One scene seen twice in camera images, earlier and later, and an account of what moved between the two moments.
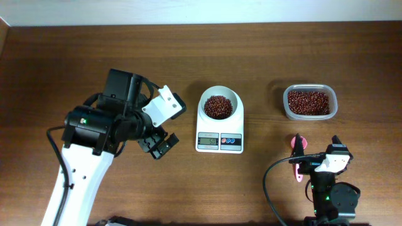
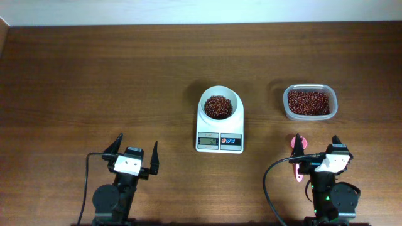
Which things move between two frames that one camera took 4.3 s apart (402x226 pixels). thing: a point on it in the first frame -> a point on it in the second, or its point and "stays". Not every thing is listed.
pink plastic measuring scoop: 299,176 stays
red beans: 309,103 stays
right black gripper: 314,160 stays
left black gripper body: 149,144 -> 144,174
